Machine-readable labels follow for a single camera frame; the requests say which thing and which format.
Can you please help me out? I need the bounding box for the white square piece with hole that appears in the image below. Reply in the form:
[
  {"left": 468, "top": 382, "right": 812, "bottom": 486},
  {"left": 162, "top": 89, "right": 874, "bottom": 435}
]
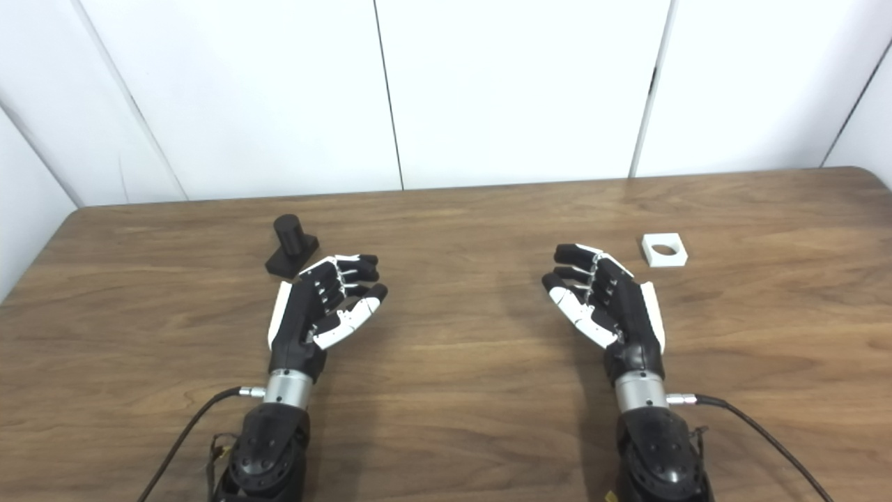
[{"left": 641, "top": 233, "right": 689, "bottom": 268}]

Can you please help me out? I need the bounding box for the black peg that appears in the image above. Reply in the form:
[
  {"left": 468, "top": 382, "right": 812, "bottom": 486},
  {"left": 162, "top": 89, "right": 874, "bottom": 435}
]
[{"left": 265, "top": 215, "right": 320, "bottom": 278}]

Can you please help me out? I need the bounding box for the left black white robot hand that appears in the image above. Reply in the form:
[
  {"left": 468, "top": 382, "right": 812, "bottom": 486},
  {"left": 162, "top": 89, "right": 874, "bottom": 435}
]
[{"left": 265, "top": 254, "right": 389, "bottom": 411}]

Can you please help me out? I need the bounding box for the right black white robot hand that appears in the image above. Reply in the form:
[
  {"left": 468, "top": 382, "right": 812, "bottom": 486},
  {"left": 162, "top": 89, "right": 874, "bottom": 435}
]
[{"left": 541, "top": 243, "right": 671, "bottom": 413}]

